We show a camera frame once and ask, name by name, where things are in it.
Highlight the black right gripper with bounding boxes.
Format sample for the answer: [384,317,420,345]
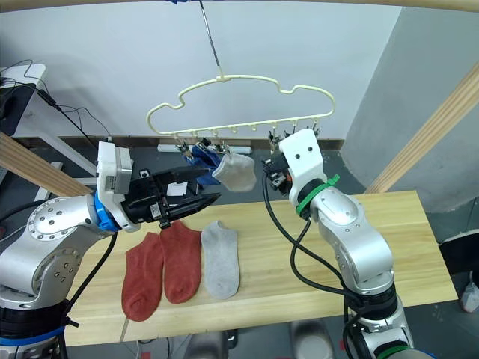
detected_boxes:
[261,153,294,197]

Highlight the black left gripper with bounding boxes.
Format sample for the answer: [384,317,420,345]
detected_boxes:
[121,168,222,230]

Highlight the cream plastic clip hanger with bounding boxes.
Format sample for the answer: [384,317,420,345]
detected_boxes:
[145,73,336,136]

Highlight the metal hanging rod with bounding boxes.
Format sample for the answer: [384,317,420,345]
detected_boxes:
[198,0,224,77]

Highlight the blue sock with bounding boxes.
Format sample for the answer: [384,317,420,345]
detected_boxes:
[183,144,222,187]

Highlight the grey sock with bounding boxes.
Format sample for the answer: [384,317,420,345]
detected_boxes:
[211,152,258,194]
[200,220,242,301]

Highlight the white power strip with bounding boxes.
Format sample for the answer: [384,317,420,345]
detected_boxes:
[156,143,252,155]

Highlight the red sock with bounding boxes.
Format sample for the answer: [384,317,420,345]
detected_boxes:
[120,231,165,323]
[159,220,204,305]

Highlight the white desk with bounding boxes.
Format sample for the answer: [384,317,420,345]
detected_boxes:
[0,63,99,201]

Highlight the black bag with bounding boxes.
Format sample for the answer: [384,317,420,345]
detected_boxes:
[0,83,37,136]

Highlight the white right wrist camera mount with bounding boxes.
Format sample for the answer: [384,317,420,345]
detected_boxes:
[278,129,325,188]

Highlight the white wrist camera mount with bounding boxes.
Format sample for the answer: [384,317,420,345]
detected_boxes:
[278,129,325,188]
[96,141,138,233]

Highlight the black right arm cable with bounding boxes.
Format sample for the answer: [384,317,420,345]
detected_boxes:
[263,172,362,359]

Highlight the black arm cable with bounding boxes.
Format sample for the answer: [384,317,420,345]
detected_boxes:
[61,230,119,330]
[263,172,362,359]

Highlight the green strap on right wrist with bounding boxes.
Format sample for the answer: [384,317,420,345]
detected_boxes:
[294,174,341,217]

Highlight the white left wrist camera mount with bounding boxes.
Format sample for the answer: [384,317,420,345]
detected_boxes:
[96,141,138,233]

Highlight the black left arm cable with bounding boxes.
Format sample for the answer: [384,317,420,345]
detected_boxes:
[61,230,119,330]

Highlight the wooden frame beam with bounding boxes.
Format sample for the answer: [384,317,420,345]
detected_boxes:
[0,0,479,16]
[0,132,95,198]
[364,61,479,195]

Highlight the black desk cable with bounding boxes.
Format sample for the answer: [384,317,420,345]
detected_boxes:
[0,58,114,150]

